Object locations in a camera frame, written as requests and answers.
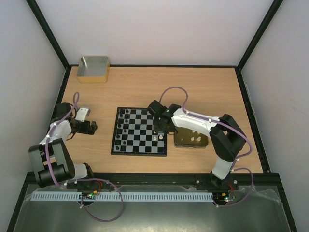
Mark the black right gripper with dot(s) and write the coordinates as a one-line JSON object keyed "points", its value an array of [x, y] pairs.
{"points": [[161, 124]]}

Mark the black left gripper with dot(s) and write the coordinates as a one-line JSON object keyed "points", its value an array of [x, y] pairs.
{"points": [[86, 130]]}

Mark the gold tin tray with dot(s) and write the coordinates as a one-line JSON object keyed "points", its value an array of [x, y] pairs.
{"points": [[186, 138]]}

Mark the black white chess board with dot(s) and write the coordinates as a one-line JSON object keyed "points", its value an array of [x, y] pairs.
{"points": [[134, 134]]}

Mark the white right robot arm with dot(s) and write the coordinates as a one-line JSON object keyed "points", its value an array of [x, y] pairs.
{"points": [[225, 134]]}

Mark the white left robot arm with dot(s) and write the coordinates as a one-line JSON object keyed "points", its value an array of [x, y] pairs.
{"points": [[50, 158]]}

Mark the silver metal tin box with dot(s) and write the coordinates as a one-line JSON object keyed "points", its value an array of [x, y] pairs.
{"points": [[93, 69]]}

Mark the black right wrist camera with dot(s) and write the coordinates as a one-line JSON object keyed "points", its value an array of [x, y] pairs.
{"points": [[156, 109]]}

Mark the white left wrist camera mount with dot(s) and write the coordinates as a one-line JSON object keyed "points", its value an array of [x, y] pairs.
{"points": [[82, 113]]}

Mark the white slotted cable duct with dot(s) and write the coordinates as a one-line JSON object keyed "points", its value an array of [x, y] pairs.
{"points": [[126, 197]]}

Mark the black aluminium frame rail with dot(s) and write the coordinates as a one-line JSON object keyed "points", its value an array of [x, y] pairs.
{"points": [[199, 181]]}

